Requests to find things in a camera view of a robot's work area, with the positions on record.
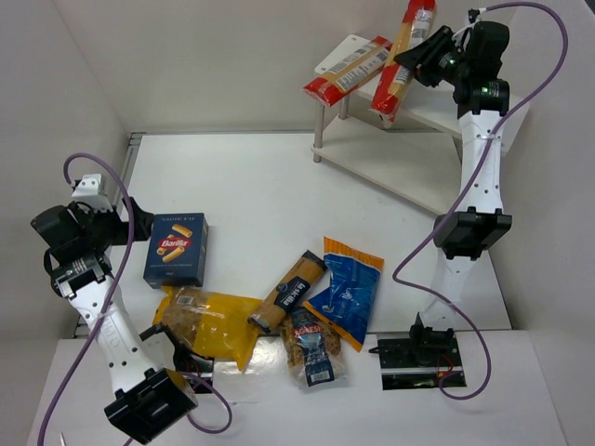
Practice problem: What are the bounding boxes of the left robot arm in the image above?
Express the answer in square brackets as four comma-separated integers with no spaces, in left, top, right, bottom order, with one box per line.
[31,202,198,445]

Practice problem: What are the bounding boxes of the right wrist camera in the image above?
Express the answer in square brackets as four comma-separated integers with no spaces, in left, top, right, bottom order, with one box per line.
[466,7,487,29]

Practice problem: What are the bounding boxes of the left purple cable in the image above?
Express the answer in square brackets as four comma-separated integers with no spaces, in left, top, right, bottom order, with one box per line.
[36,154,232,446]

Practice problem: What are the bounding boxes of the red spaghetti bag on shelf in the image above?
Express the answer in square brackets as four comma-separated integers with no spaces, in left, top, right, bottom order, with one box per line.
[303,36,392,107]

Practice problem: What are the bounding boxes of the dark label spaghetti bag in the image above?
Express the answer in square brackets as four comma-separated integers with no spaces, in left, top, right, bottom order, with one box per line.
[247,250,327,334]

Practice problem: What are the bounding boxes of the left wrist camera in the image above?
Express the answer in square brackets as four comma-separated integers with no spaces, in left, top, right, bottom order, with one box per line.
[72,174,112,213]

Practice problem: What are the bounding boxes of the blue orange pasta bag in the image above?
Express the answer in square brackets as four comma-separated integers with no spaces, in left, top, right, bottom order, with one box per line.
[304,237,384,351]

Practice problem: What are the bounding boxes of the red spaghetti bag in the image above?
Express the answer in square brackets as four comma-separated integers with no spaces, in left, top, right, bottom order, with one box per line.
[370,0,437,129]
[303,36,392,107]

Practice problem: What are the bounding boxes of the Agnesi fusilli pasta bag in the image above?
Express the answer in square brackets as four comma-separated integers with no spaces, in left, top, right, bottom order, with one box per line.
[279,308,346,389]

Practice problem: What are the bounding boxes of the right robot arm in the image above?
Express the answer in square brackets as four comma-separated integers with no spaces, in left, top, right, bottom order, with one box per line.
[394,21,512,365]

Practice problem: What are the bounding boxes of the blue Barilla pasta box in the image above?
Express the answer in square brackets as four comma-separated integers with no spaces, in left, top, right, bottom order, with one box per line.
[143,213,209,289]

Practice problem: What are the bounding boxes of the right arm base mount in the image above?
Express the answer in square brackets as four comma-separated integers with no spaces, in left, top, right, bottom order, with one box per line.
[367,334,467,390]

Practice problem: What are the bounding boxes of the yellow fusilli pasta bag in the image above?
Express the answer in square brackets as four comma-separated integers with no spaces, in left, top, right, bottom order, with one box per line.
[153,286,261,371]

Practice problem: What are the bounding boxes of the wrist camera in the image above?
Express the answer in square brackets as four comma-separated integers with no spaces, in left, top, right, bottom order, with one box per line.
[466,7,487,29]
[72,174,112,213]

